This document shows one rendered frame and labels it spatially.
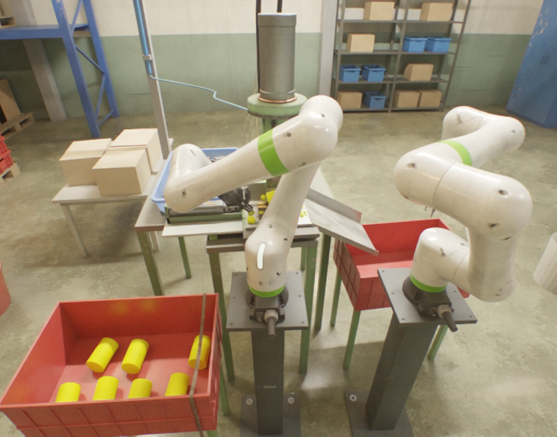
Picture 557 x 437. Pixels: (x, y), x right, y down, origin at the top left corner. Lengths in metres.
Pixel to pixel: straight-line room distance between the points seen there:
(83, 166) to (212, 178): 2.11
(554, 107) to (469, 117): 6.09
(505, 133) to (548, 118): 6.16
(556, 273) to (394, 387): 1.78
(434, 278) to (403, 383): 0.61
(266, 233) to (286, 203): 0.12
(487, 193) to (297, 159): 0.40
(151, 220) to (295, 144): 0.95
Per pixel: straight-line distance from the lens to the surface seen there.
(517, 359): 2.56
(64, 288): 2.95
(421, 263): 1.15
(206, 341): 1.38
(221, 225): 1.39
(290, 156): 0.79
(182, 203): 0.99
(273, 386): 1.52
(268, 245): 0.99
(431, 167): 0.77
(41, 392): 1.47
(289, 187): 1.04
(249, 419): 1.95
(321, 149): 0.78
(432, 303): 1.18
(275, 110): 1.15
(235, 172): 0.87
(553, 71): 7.26
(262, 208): 1.40
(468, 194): 0.73
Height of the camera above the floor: 1.78
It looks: 34 degrees down
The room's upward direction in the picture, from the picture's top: straight up
